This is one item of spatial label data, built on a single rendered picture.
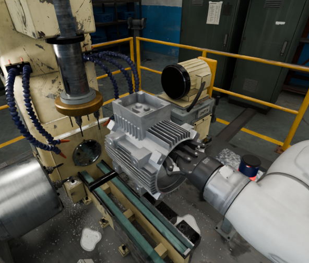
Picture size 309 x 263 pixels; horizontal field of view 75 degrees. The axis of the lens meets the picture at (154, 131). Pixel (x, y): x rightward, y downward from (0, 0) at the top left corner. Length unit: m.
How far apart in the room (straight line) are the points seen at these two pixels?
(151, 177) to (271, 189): 0.23
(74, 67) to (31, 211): 0.50
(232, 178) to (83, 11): 0.64
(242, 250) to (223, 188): 0.64
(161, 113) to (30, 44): 0.61
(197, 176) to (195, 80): 0.76
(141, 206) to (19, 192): 0.45
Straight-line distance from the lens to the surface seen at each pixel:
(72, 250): 1.02
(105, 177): 0.89
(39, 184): 0.81
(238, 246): 1.03
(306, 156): 0.49
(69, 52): 0.75
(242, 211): 0.40
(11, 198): 0.81
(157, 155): 0.44
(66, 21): 0.74
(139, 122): 0.47
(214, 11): 3.80
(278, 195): 0.41
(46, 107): 1.03
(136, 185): 0.52
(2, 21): 0.92
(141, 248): 0.83
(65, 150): 1.00
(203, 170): 0.43
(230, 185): 0.41
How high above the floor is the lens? 1.67
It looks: 35 degrees down
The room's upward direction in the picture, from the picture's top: straight up
